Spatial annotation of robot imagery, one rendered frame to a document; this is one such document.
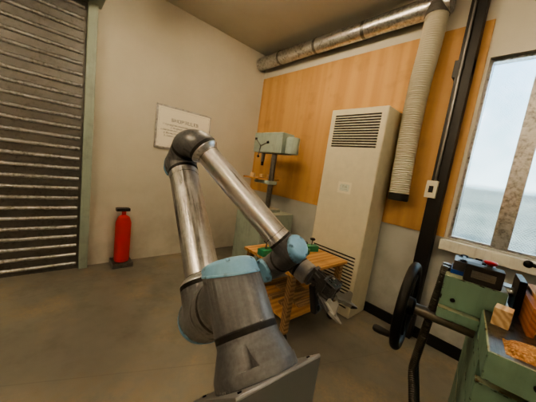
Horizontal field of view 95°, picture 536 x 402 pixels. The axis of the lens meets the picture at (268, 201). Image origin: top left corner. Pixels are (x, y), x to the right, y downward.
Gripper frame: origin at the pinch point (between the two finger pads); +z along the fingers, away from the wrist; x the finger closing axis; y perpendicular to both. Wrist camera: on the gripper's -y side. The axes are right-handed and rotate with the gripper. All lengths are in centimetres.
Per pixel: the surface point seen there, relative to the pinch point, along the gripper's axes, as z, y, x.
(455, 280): 16.1, 32.5, 0.5
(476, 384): 28.4, 20.1, -16.9
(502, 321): 26.4, 32.5, -8.0
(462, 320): 22.5, 24.7, -1.5
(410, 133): -49, 77, 130
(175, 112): -257, 7, 59
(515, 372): 28.9, 29.9, -22.5
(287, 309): -37, -60, 50
